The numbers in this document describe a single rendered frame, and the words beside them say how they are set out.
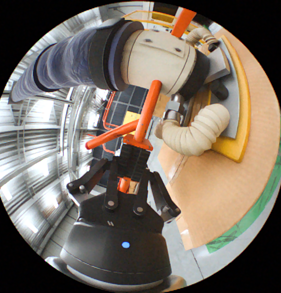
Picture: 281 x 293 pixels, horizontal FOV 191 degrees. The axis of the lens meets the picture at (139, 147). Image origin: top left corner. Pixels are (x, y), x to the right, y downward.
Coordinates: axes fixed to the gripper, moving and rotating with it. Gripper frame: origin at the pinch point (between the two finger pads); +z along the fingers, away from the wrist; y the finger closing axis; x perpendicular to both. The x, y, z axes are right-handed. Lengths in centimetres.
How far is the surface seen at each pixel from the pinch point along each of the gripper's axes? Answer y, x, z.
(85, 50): -14.4, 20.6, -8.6
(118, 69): -7.7, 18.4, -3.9
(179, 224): 65, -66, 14
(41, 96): -175, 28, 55
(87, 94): -362, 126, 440
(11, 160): -509, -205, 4
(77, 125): -367, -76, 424
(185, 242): 65, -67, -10
